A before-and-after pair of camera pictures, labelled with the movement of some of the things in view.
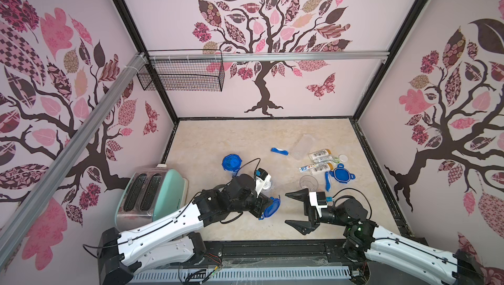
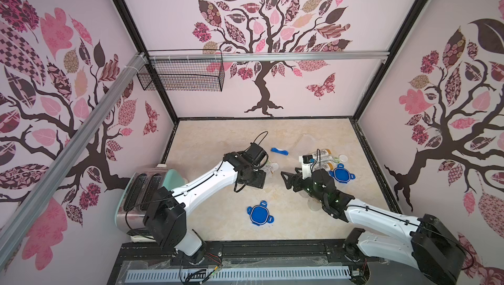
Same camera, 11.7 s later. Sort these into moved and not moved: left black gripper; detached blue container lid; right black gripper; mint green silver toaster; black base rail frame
Moved: right black gripper; left black gripper
Not moved: detached blue container lid; black base rail frame; mint green silver toaster
